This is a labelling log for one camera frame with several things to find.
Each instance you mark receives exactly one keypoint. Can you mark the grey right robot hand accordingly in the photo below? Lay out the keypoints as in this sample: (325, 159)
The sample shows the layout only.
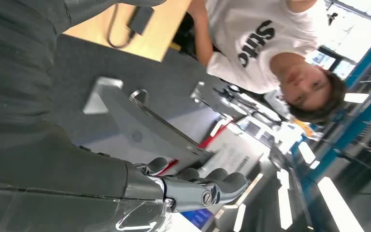
(60, 179)

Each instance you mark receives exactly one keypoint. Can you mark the person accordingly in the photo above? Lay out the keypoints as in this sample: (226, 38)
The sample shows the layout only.
(256, 44)

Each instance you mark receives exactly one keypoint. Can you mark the grey kiosk display stand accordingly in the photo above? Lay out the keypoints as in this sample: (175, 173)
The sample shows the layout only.
(211, 99)
(134, 128)

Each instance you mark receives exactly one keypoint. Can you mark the white sign board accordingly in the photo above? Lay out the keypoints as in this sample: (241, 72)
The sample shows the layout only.
(233, 150)

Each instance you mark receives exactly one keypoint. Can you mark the small black adapter box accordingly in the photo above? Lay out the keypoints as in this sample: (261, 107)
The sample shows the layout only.
(141, 20)

